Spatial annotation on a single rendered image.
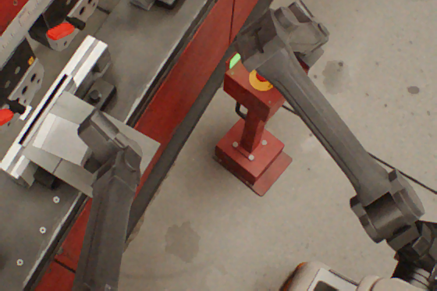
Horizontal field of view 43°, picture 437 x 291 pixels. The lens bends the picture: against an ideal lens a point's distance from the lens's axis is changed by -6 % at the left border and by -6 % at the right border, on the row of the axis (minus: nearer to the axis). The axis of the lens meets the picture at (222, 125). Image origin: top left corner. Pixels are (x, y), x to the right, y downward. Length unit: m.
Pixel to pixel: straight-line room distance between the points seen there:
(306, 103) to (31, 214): 0.75
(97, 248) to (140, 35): 0.83
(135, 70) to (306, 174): 1.05
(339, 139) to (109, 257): 0.41
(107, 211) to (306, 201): 1.50
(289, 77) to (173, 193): 1.41
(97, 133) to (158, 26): 0.57
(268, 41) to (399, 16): 1.88
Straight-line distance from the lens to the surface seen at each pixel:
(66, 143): 1.33
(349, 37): 2.65
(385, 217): 1.03
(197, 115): 2.35
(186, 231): 2.27
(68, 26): 1.11
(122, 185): 0.98
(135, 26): 1.57
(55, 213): 1.42
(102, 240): 0.86
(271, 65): 0.94
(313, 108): 0.96
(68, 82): 1.39
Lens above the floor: 2.23
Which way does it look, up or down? 69 degrees down
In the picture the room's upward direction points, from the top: 7 degrees clockwise
